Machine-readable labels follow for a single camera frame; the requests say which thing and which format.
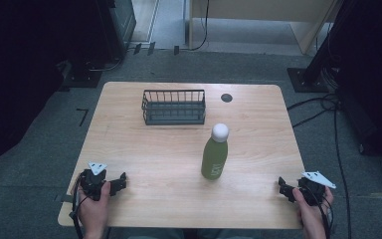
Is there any person's left hand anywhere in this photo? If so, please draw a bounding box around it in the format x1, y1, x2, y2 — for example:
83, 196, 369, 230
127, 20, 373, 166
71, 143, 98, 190
78, 180, 112, 234

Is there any long black floor cable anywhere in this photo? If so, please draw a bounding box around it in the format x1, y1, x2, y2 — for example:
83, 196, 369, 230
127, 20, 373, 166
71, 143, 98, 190
333, 108, 353, 239

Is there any black stand base plate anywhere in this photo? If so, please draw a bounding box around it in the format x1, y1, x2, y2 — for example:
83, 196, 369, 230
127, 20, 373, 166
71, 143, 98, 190
286, 67, 330, 94
61, 60, 103, 90

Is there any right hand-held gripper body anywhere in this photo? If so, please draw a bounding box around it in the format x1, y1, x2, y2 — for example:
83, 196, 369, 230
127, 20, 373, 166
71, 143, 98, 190
296, 170, 337, 207

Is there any green bottle with white cap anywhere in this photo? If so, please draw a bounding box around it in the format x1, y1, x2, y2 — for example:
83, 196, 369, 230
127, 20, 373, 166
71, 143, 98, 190
200, 122, 230, 181

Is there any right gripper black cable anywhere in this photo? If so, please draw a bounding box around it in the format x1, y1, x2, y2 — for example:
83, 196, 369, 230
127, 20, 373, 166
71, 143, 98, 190
302, 185, 335, 239

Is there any black straight floor cable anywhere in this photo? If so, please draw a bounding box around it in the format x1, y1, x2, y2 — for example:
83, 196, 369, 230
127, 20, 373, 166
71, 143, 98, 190
291, 109, 333, 129

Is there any light wooden desk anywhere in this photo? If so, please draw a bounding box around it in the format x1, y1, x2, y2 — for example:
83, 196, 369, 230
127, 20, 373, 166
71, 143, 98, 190
188, 0, 341, 56

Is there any dark equipment case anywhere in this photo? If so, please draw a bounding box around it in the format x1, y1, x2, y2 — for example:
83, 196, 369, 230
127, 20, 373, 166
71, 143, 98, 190
327, 0, 382, 170

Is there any black hanging cable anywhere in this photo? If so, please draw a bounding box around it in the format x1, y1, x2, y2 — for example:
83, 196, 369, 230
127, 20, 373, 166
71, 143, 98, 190
189, 0, 211, 52

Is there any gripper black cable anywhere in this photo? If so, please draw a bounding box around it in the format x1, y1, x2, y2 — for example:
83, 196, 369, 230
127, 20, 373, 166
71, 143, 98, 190
302, 185, 335, 239
69, 172, 91, 239

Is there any person's right hand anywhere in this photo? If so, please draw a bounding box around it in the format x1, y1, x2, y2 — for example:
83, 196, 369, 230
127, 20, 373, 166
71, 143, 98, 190
291, 186, 335, 231

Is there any black slanted stand post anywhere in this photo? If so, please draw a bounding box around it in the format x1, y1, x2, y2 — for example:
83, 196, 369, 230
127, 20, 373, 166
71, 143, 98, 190
302, 0, 356, 84

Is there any black looped floor cable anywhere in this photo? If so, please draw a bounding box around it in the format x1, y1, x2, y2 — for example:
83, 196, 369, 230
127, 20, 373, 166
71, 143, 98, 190
286, 93, 340, 113

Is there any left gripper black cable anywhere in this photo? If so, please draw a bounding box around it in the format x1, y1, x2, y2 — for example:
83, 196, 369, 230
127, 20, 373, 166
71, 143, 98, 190
69, 172, 91, 239

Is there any dark curtain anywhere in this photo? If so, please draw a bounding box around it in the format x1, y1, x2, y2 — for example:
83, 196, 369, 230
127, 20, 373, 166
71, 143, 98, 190
0, 0, 113, 180

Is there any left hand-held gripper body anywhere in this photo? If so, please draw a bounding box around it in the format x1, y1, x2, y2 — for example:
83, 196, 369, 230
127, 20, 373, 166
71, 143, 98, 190
79, 161, 108, 202

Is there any dark wire basket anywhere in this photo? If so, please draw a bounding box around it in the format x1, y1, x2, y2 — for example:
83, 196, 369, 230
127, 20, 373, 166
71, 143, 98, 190
140, 89, 207, 126

